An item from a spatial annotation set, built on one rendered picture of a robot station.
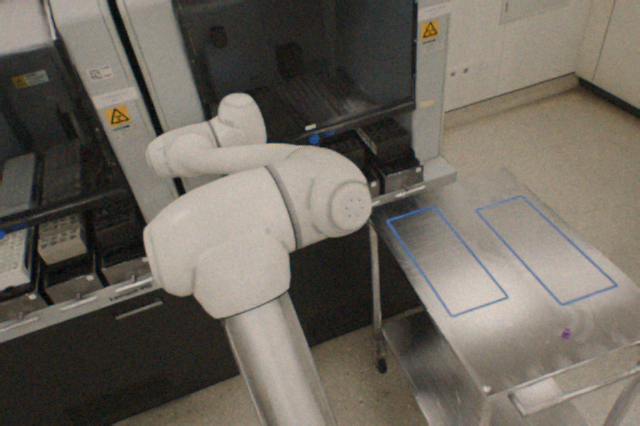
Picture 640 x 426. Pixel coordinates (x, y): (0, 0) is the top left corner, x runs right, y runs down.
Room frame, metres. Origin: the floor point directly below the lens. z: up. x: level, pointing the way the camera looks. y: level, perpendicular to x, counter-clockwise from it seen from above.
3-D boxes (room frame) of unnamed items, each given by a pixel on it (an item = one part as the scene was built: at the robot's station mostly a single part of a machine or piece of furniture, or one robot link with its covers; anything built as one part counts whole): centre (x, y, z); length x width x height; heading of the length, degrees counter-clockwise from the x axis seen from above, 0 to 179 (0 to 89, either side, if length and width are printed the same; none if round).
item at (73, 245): (1.06, 0.68, 0.85); 0.12 x 0.02 x 0.06; 104
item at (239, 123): (1.08, 0.13, 1.14); 0.13 x 0.11 x 0.16; 107
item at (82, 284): (1.29, 0.73, 0.78); 0.73 x 0.14 x 0.09; 13
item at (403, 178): (1.52, -0.25, 0.78); 0.73 x 0.14 x 0.09; 13
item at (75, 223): (1.13, 0.70, 0.85); 0.12 x 0.02 x 0.06; 103
